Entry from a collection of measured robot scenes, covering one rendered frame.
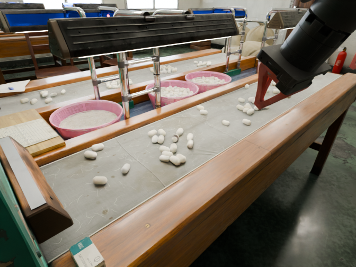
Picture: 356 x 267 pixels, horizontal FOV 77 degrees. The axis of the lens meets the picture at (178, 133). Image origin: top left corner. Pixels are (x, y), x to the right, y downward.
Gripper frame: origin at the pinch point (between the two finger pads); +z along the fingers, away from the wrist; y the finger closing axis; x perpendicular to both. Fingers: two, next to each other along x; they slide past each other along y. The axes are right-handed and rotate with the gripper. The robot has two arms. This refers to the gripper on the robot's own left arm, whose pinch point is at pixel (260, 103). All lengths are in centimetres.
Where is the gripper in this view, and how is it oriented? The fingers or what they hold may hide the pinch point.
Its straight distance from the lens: 40.4
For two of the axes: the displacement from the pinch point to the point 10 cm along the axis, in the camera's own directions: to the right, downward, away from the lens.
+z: -2.9, 5.7, 7.7
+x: 5.4, 7.6, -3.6
